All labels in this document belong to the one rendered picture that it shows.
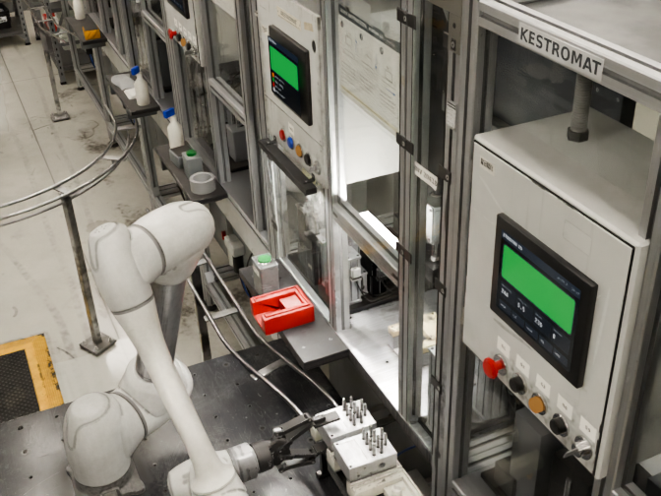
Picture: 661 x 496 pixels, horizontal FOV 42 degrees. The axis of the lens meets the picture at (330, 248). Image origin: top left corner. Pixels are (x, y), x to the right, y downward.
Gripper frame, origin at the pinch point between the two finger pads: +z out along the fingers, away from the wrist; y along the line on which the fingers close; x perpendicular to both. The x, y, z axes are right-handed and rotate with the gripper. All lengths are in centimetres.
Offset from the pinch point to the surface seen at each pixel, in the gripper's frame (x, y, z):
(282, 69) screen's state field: 56, 74, 17
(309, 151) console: 46, 54, 19
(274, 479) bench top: 11.7, -22.2, -12.3
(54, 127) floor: 453, -87, -13
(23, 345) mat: 200, -86, -69
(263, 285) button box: 60, 6, 6
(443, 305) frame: -21, 45, 20
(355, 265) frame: 44, 15, 29
